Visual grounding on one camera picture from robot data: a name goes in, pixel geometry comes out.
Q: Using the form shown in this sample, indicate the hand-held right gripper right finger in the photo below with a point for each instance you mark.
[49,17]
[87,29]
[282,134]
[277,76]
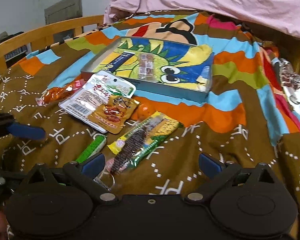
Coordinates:
[210,164]

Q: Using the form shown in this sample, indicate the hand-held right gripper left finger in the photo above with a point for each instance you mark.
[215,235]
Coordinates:
[93,164]

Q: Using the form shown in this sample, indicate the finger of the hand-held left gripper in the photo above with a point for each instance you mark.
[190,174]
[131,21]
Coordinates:
[27,131]

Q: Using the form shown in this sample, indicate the red white cracker packet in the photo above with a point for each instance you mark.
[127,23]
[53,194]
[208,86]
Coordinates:
[107,170]

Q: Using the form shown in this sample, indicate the green stick packet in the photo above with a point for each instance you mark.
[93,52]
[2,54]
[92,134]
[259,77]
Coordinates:
[91,148]

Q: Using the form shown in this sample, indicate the orange red snack packet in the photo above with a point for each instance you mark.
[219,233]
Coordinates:
[56,93]

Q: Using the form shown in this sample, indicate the yellow brown snack packet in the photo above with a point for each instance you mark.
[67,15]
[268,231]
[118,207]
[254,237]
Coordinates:
[112,113]

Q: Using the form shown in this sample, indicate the yellow green corn packet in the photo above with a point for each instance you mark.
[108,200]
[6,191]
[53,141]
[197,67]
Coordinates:
[142,140]

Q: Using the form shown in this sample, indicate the white green snack packet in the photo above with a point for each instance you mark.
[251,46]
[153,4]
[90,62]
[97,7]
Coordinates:
[90,97]

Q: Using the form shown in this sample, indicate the small orange packet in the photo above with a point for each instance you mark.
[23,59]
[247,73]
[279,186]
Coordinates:
[145,110]

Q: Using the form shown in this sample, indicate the blue stick sachet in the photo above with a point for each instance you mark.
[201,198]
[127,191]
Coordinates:
[121,60]

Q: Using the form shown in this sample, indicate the clear sausage packet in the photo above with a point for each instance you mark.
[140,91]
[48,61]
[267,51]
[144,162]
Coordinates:
[145,66]

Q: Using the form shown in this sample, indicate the colourful printed blanket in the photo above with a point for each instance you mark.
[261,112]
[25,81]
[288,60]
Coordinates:
[215,140]

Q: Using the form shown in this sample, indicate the white floral cloth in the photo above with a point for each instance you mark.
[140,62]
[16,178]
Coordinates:
[293,85]

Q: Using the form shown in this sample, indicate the grey door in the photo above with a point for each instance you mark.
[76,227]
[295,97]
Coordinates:
[63,11]

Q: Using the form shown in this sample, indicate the pink sheet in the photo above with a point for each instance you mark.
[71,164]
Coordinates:
[215,2]

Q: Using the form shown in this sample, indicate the wooden bed rail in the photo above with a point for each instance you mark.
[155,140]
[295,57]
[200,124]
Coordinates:
[40,33]

